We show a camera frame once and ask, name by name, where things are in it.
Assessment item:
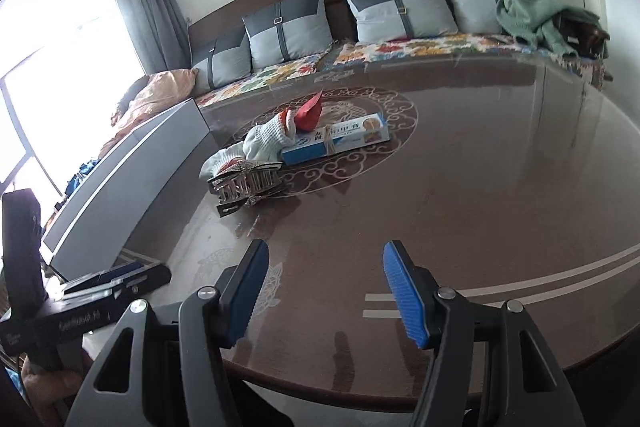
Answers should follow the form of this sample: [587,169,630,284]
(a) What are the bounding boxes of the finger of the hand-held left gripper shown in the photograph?
[62,259,173,303]
[2,189,43,313]

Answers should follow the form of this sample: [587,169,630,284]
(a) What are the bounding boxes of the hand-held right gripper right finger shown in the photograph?
[382,239,586,427]

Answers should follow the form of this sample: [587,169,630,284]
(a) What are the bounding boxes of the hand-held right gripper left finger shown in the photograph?
[80,238,271,427]

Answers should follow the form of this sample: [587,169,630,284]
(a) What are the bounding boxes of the white cardboard box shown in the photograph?
[42,99,211,283]

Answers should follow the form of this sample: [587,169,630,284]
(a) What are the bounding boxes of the large rhinestone hair clip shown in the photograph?
[207,159,283,208]

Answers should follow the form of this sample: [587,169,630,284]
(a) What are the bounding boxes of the white knit glove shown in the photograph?
[200,144,248,180]
[242,109,296,165]

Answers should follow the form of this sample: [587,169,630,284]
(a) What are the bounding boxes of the long blue carton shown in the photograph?
[280,111,391,166]

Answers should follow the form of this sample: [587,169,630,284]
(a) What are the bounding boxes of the person's left hand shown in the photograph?
[20,357,88,427]

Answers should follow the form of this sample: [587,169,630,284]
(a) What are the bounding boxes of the blue clothes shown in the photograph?
[67,159,103,192]

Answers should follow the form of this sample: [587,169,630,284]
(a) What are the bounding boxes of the pink quilt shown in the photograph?
[100,68,198,158]

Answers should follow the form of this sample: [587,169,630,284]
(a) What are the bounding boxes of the window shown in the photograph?
[0,0,146,208]

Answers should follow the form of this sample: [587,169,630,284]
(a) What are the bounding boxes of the grey two-tone pillow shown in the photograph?
[341,0,458,44]
[437,0,531,35]
[190,29,251,95]
[242,0,335,70]

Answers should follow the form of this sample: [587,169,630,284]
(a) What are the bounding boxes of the floral sofa cover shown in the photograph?
[195,32,613,108]

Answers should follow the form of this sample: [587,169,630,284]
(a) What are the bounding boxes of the green knit blanket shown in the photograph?
[496,0,601,58]

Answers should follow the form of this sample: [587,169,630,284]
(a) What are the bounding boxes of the dark brown bag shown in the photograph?
[557,14,611,58]

